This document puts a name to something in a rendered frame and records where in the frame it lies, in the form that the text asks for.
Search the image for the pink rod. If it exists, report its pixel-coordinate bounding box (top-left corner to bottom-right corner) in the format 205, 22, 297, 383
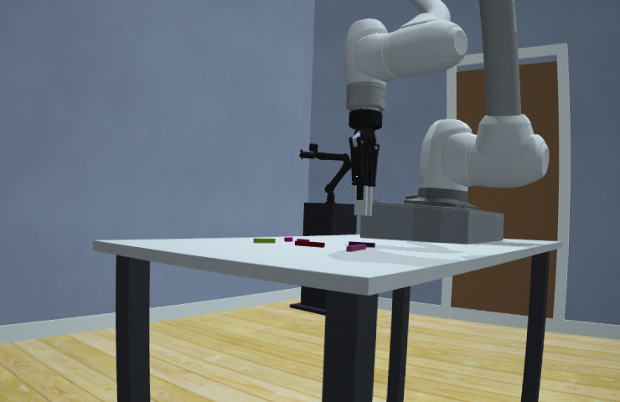
346, 245, 366, 252

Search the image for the purple rod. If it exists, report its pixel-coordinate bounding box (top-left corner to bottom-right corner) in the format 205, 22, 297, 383
349, 241, 375, 248

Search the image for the dark red rod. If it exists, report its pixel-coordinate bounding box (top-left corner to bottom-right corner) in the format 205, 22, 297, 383
295, 240, 325, 248

